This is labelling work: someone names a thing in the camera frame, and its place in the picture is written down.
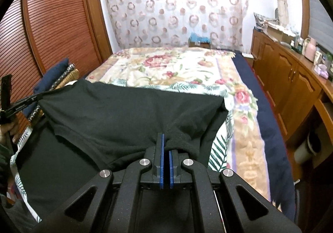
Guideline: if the long wooden cabinet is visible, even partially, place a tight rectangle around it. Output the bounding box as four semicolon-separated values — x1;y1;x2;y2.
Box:
251;30;332;180

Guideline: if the blue item at bedhead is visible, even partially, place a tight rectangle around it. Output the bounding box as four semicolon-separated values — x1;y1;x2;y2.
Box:
189;32;211;44

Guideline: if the circle pattern sheer curtain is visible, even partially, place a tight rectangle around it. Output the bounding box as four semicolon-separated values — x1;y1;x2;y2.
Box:
106;0;248;50

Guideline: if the palm leaf print cloth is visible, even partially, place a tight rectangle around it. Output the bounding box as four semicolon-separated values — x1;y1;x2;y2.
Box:
10;77;235;224

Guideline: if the patterned folded garment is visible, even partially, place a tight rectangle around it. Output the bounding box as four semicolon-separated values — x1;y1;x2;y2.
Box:
23;63;75;122

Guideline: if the lilac tissue pack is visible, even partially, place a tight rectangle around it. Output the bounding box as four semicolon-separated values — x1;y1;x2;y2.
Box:
314;64;328;79

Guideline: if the navy blue mattress edge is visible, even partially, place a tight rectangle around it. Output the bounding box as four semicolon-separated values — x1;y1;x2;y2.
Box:
232;51;296;221

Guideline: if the person's left hand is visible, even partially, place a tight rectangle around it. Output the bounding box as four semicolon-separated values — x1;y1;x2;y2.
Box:
0;117;20;145

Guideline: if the navy folded garment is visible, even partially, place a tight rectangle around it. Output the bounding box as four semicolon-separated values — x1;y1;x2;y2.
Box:
33;58;69;94

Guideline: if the floral bed cover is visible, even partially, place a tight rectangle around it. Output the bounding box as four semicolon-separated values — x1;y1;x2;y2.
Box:
86;48;270;200

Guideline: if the black printed t-shirt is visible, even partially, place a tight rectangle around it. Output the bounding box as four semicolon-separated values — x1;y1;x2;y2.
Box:
15;78;230;221

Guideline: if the wooden louvered wardrobe door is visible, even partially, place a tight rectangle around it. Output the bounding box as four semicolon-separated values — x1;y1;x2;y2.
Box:
1;0;112;102

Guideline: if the mustard yellow folded garment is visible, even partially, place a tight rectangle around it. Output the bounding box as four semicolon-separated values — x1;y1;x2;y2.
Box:
55;69;80;89

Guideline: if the grey window roller blind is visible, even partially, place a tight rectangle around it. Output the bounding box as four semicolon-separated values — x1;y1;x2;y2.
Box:
309;0;332;53

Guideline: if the cardboard box on cabinet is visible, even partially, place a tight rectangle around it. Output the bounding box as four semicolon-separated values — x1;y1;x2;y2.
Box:
266;24;296;44

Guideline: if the pink thermos jug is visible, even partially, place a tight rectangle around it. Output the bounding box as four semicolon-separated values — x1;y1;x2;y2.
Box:
304;37;317;62

